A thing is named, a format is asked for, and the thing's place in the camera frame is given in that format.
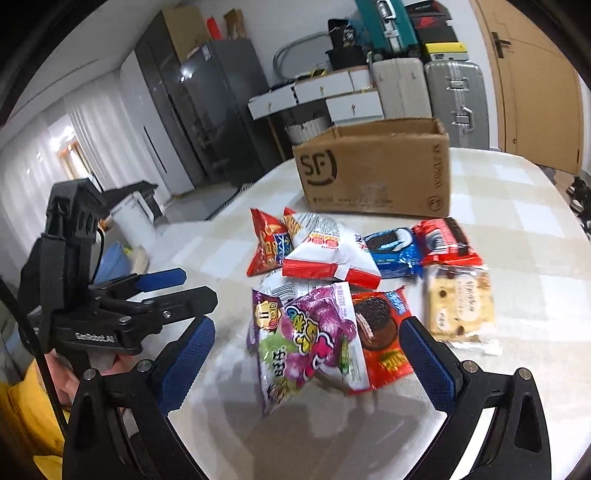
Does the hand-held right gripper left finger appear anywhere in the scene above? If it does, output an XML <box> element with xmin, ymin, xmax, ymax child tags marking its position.
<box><xmin>62</xmin><ymin>316</ymin><xmax>218</xmax><ymax>480</ymax></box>

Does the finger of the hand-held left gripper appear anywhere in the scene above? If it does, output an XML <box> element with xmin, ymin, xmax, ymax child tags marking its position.
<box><xmin>99</xmin><ymin>286</ymin><xmax>218</xmax><ymax>340</ymax></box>
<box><xmin>90</xmin><ymin>268</ymin><xmax>188</xmax><ymax>301</ymax></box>

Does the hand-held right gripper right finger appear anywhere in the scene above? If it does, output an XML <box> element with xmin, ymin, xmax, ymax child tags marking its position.
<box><xmin>399</xmin><ymin>318</ymin><xmax>552</xmax><ymax>480</ymax></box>

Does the red chocolate pie packet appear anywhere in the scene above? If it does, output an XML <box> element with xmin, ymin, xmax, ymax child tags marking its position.
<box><xmin>351</xmin><ymin>287</ymin><xmax>416</xmax><ymax>393</ymax></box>

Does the clear cracker packet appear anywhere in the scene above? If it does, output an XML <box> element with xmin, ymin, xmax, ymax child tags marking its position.
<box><xmin>422</xmin><ymin>263</ymin><xmax>502</xmax><ymax>356</ymax></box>

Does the red chip bag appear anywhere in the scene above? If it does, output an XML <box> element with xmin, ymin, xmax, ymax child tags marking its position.
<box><xmin>247</xmin><ymin>208</ymin><xmax>301</xmax><ymax>278</ymax></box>

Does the purple gummy candy packet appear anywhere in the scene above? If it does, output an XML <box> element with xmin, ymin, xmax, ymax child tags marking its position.
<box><xmin>247</xmin><ymin>284</ymin><xmax>370</xmax><ymax>416</ymax></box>

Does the brown cardboard box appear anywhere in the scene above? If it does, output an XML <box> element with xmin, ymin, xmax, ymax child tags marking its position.
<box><xmin>292</xmin><ymin>117</ymin><xmax>451</xmax><ymax>219</ymax></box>

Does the person's left forearm yellow sleeve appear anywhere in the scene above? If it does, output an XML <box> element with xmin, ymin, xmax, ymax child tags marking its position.
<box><xmin>0</xmin><ymin>364</ymin><xmax>70</xmax><ymax>480</ymax></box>

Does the person's left hand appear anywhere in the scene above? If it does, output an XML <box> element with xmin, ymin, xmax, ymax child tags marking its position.
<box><xmin>44</xmin><ymin>348</ymin><xmax>86</xmax><ymax>411</ymax></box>

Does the blue bag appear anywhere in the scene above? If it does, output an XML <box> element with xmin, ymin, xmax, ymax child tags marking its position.
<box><xmin>99</xmin><ymin>242</ymin><xmax>139</xmax><ymax>282</ymax></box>

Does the white bin with black lid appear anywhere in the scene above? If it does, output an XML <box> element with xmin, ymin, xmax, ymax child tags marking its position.
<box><xmin>99</xmin><ymin>182</ymin><xmax>164</xmax><ymax>250</ymax></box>

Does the black and white patterned rug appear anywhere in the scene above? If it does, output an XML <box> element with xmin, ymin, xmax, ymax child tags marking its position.
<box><xmin>203</xmin><ymin>180</ymin><xmax>254</xmax><ymax>217</ymax></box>

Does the white curtain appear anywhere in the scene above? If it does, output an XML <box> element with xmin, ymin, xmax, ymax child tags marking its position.
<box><xmin>0</xmin><ymin>88</ymin><xmax>139</xmax><ymax>259</ymax></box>

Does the blue cookie packet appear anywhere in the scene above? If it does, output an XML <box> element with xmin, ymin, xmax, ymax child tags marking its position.
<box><xmin>364</xmin><ymin>227</ymin><xmax>423</xmax><ymax>280</ymax></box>

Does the red cookie packet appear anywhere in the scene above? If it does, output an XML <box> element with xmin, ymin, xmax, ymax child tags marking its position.
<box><xmin>411</xmin><ymin>218</ymin><xmax>483</xmax><ymax>267</ymax></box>

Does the white and red snack packet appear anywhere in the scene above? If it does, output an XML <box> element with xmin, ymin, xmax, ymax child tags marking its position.
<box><xmin>281</xmin><ymin>212</ymin><xmax>382</xmax><ymax>291</ymax></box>

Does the dark grey refrigerator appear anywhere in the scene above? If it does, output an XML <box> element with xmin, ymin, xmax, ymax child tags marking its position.
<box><xmin>178</xmin><ymin>39</ymin><xmax>282</xmax><ymax>183</ymax></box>

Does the tall dark cabinet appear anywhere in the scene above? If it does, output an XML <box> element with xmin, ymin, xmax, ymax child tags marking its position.
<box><xmin>135</xmin><ymin>11</ymin><xmax>206</xmax><ymax>185</ymax></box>

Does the woven laundry basket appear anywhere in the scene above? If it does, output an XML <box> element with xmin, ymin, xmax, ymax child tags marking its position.
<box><xmin>284</xmin><ymin>115</ymin><xmax>331</xmax><ymax>144</ymax></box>

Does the pile of shoes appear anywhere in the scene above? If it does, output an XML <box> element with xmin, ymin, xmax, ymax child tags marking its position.
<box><xmin>566</xmin><ymin>173</ymin><xmax>591</xmax><ymax>232</ymax></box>

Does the white drawer cabinet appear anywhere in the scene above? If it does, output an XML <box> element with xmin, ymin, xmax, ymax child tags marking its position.
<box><xmin>248</xmin><ymin>65</ymin><xmax>384</xmax><ymax>125</ymax></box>

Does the plain cardboard storage box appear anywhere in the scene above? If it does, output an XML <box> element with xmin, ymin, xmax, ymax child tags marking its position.
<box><xmin>161</xmin><ymin>7</ymin><xmax>211</xmax><ymax>61</ymax></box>

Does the grey metal hoop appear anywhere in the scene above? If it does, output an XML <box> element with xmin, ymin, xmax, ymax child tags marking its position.
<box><xmin>272</xmin><ymin>32</ymin><xmax>331</xmax><ymax>84</ymax></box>

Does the silver suitcase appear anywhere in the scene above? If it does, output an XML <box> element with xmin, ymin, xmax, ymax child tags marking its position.
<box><xmin>424</xmin><ymin>60</ymin><xmax>490</xmax><ymax>151</ymax></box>

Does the white suitcase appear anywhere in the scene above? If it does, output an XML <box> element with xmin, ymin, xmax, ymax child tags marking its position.
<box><xmin>369</xmin><ymin>58</ymin><xmax>432</xmax><ymax>121</ymax></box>

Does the wooden door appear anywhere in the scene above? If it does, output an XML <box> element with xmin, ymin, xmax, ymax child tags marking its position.
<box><xmin>475</xmin><ymin>0</ymin><xmax>585</xmax><ymax>174</ymax></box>

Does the black paper bag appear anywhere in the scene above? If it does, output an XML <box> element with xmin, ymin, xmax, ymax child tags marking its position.
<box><xmin>325</xmin><ymin>17</ymin><xmax>370</xmax><ymax>72</ymax></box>

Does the yellow and black shoe box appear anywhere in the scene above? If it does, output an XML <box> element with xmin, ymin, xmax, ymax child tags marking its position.
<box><xmin>422</xmin><ymin>41</ymin><xmax>469</xmax><ymax>63</ymax></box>

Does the teal suitcase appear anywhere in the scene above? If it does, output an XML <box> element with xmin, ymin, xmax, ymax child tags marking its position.
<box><xmin>355</xmin><ymin>0</ymin><xmax>419</xmax><ymax>61</ymax></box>

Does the stack of dark shoe boxes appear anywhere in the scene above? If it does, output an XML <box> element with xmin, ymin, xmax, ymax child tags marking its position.
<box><xmin>404</xmin><ymin>0</ymin><xmax>462</xmax><ymax>44</ymax></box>

